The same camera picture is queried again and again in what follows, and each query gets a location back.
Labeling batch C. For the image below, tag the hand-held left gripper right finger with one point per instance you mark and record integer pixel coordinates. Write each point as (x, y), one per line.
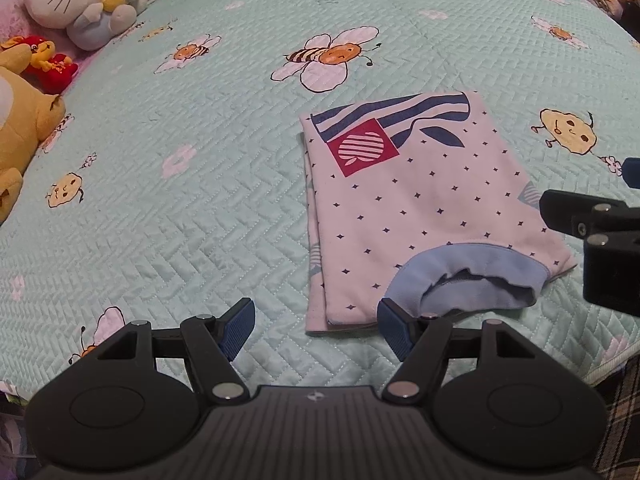
(395, 330)

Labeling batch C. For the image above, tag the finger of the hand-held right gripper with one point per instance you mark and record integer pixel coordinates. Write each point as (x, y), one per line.
(565, 210)
(632, 171)

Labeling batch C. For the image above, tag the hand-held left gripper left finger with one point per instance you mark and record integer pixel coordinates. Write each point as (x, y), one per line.
(237, 330)

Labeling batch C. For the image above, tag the white blue-patterned long-sleeve shirt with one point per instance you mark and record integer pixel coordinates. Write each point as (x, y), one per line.
(425, 210)

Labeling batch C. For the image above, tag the dark plaid cloth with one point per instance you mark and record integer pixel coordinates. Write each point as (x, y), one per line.
(620, 420)

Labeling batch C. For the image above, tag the mint quilted bee-print bedspread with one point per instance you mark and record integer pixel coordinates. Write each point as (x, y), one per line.
(175, 185)

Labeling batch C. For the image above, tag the yellow plush toy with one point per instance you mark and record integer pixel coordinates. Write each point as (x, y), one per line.
(25, 125)

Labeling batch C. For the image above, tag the red plush toy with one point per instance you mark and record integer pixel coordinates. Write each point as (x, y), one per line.
(50, 62)

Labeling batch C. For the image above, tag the pink floral cloth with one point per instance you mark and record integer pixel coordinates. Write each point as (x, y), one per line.
(20, 30)

